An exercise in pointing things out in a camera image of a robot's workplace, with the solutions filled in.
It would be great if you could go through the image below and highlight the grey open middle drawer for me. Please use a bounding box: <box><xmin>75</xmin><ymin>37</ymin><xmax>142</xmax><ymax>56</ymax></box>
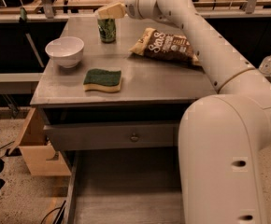
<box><xmin>64</xmin><ymin>147</ymin><xmax>185</xmax><ymax>224</ymax></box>

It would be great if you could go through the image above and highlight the green soda can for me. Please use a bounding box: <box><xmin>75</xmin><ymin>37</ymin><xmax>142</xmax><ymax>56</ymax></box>
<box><xmin>97</xmin><ymin>19</ymin><xmax>116</xmax><ymax>43</ymax></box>

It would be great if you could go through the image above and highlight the clear sanitizer bottle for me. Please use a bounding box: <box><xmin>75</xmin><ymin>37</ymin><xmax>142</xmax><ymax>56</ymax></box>
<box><xmin>259</xmin><ymin>54</ymin><xmax>271</xmax><ymax>75</ymax></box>

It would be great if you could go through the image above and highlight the brown yellow snack bag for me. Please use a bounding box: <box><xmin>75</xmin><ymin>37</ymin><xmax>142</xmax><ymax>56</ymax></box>
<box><xmin>129</xmin><ymin>28</ymin><xmax>200</xmax><ymax>66</ymax></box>

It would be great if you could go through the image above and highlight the white ceramic bowl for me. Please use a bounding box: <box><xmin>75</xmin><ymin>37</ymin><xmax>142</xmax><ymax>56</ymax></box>
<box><xmin>45</xmin><ymin>36</ymin><xmax>84</xmax><ymax>68</ymax></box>

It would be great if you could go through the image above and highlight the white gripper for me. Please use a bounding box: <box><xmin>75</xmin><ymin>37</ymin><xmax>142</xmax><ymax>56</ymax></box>
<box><xmin>97</xmin><ymin>0</ymin><xmax>161</xmax><ymax>20</ymax></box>

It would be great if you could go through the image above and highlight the grey top drawer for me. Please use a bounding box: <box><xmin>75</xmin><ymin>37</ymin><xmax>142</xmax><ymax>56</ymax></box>
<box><xmin>42</xmin><ymin>103</ymin><xmax>186</xmax><ymax>152</ymax></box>

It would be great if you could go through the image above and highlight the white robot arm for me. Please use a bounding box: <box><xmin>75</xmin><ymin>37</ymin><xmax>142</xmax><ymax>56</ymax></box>
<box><xmin>96</xmin><ymin>0</ymin><xmax>271</xmax><ymax>224</ymax></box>

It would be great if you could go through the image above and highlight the green yellow sponge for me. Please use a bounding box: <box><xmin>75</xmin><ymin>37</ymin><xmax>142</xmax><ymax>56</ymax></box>
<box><xmin>83</xmin><ymin>69</ymin><xmax>121</xmax><ymax>93</ymax></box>

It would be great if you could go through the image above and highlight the grey drawer cabinet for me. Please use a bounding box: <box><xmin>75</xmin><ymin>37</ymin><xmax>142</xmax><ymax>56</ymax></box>
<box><xmin>32</xmin><ymin>17</ymin><xmax>214</xmax><ymax>224</ymax></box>

